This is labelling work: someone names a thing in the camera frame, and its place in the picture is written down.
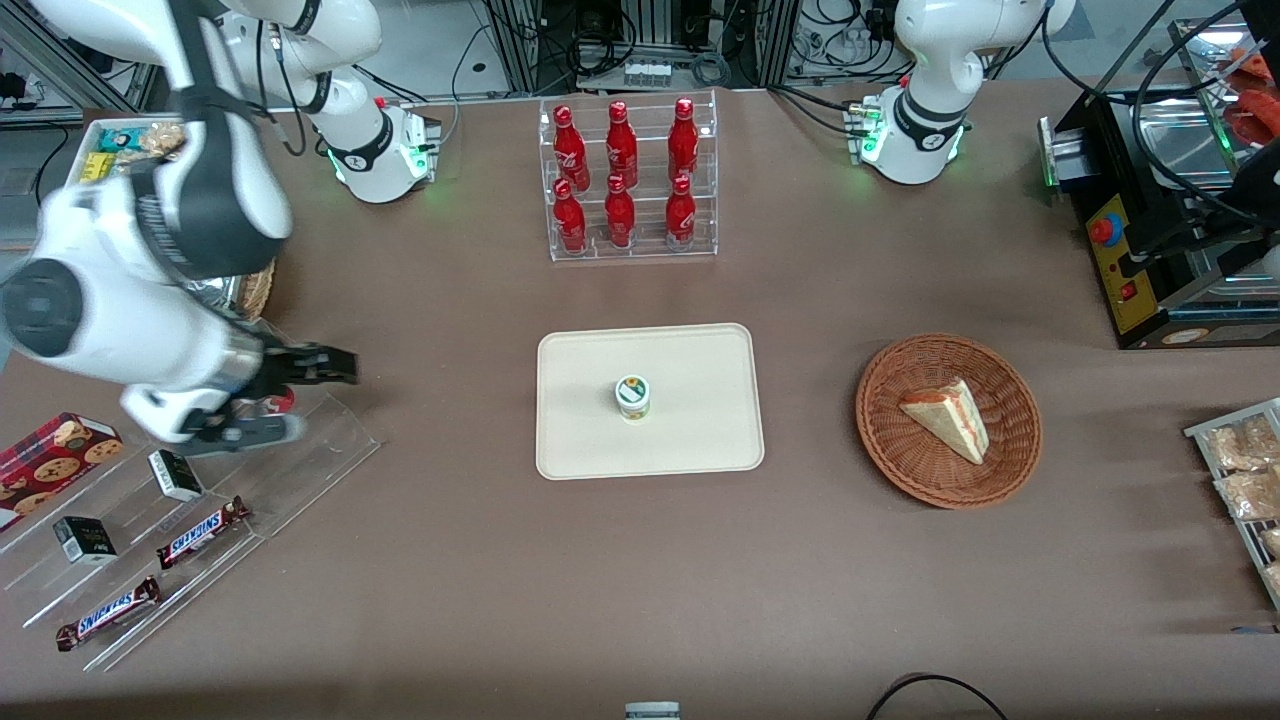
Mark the tray of packaged snacks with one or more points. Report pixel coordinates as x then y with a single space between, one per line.
1245 535

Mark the red cola bottle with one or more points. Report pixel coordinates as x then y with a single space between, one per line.
570 222
681 216
570 150
621 148
683 145
620 218

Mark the white power strip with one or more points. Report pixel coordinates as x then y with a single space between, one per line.
647 73

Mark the white snack bin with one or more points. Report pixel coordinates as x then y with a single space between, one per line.
90 128

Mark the clear acrylic bottle rack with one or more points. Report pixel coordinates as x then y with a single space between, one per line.
650 215

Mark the clear acrylic stepped stand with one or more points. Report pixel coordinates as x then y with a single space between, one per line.
320 450

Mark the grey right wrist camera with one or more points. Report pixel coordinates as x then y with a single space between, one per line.
250 432

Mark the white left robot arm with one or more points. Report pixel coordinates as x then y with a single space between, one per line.
925 110

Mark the teal snack pack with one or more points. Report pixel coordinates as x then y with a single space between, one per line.
122 139

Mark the aluminium foil container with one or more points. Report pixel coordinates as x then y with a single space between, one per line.
215 292

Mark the beige plastic tray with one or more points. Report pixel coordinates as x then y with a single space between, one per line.
700 420

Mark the small clear nut bag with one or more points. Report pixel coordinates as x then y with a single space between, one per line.
165 138

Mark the brown wicker basket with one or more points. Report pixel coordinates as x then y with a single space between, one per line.
900 450

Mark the grey device edge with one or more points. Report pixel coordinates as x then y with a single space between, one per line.
652 711

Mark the light wicker basket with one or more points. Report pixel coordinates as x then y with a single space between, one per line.
262 290

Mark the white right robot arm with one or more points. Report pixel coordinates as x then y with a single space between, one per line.
130 320

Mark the yellow snack pack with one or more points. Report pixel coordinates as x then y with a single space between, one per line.
95 167

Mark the clear snack bag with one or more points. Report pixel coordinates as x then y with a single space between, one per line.
1250 495
1245 445
1272 542
1273 580

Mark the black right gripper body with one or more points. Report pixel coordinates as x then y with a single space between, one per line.
277 369

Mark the red cookie box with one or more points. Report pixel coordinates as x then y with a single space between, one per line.
55 460

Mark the triangular sandwich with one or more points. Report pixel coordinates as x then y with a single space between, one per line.
955 420

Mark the Snickers bar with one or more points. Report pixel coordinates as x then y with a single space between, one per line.
108 614
200 533

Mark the black heating machine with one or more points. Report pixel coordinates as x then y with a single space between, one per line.
1120 150

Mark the red snack packet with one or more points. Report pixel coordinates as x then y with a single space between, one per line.
1255 120

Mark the small black box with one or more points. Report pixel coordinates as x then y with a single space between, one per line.
85 540
177 476

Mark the red gum bottle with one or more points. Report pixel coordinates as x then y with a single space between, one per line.
282 402

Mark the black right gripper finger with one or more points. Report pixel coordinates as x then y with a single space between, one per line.
325 375
325 356

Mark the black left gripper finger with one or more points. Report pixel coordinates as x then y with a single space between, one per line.
1165 235
1138 267

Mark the aluminium frame rack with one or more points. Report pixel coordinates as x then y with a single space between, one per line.
520 45

